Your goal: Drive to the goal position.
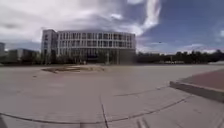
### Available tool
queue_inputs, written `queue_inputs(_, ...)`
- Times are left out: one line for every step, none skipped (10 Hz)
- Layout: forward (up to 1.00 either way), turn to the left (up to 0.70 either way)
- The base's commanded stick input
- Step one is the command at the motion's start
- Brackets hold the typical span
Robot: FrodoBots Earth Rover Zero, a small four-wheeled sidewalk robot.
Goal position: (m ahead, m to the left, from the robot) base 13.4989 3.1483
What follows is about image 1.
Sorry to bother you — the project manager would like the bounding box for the grey paved plaza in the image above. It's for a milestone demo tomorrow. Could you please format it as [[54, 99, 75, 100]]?
[[0, 63, 224, 128]]

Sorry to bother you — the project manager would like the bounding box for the large white curved building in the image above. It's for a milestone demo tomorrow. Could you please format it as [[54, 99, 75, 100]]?
[[40, 28, 137, 65]]

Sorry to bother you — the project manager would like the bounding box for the bare earth patch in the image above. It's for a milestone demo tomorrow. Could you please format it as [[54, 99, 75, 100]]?
[[40, 65, 106, 74]]

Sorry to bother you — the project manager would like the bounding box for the row of trees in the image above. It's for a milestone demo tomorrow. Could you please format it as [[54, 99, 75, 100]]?
[[135, 49, 224, 65]]

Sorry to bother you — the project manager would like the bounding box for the low grey building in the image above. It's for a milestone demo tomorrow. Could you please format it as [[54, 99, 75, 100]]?
[[0, 42, 40, 65]]

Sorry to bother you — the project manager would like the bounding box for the raised red paved platform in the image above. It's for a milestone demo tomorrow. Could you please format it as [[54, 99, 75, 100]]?
[[169, 68, 224, 103]]

